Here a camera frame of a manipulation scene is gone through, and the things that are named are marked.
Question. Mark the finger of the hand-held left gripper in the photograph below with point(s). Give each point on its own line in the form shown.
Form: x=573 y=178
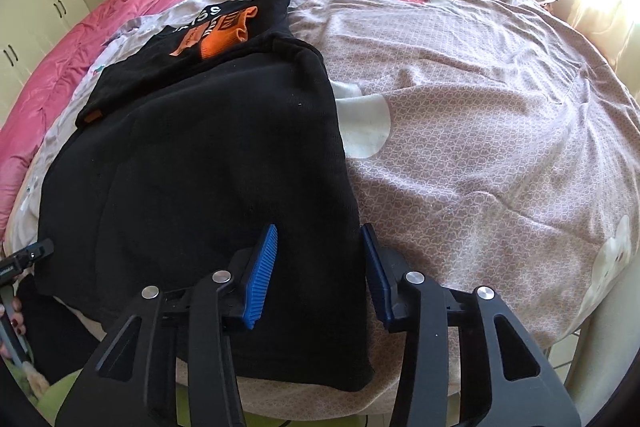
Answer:
x=30 y=254

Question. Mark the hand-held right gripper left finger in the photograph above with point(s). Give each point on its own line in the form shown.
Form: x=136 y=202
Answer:
x=260 y=277

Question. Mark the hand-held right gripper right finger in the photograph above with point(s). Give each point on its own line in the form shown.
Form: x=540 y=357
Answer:
x=375 y=277

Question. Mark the black sweater with orange cuffs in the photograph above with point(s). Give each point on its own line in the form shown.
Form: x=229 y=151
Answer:
x=200 y=167

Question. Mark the person's left hand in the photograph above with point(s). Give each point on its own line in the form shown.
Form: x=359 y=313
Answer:
x=18 y=314

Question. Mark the green clothing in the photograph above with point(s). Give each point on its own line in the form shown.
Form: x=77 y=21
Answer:
x=55 y=399

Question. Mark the pink patterned bed sheet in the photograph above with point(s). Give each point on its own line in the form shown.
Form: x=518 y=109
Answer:
x=475 y=132

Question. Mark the pink quilt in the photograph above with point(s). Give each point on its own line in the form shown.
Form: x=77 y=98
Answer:
x=75 y=42

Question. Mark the white bed frame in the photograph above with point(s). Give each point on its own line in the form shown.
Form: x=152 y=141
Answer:
x=600 y=372

